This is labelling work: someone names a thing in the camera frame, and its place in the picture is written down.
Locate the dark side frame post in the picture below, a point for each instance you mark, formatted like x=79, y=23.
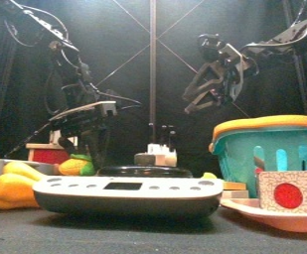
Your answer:
x=299, y=82

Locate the black round lid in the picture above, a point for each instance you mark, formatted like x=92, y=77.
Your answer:
x=144, y=171

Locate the crackle block red circle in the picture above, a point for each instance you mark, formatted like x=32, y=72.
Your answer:
x=289, y=195

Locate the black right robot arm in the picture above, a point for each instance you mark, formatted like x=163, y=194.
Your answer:
x=293, y=34

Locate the white black toy kitchen scale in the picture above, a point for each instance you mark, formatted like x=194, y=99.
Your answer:
x=129, y=198

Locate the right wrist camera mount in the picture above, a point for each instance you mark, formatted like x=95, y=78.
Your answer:
x=210, y=44

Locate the vertical metal frame pole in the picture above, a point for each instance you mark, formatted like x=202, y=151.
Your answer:
x=154, y=66

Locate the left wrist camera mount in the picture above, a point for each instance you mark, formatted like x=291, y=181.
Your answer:
x=93, y=109

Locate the grey cube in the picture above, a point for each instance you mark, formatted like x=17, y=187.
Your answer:
x=144, y=159

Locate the white plastic blocks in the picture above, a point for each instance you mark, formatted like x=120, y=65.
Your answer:
x=164, y=155

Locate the yellow toy bell pepper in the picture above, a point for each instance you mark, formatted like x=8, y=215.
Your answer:
x=13, y=190

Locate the pink plate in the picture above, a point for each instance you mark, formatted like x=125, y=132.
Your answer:
x=266, y=216

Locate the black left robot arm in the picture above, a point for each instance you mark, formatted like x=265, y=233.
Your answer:
x=75, y=74

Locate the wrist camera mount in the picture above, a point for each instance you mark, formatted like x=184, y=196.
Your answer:
x=210, y=44
x=93, y=109

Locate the red wooden toy box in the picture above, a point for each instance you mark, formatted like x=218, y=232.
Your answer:
x=49, y=155

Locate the tan wooden block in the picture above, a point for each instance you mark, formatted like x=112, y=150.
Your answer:
x=235, y=190

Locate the teal basket orange rim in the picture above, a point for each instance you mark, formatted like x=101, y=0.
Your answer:
x=245, y=145

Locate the small yellow toy piece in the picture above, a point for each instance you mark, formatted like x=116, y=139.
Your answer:
x=208, y=175

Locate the yellow toy corn green husk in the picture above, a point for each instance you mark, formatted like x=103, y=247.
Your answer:
x=75, y=166

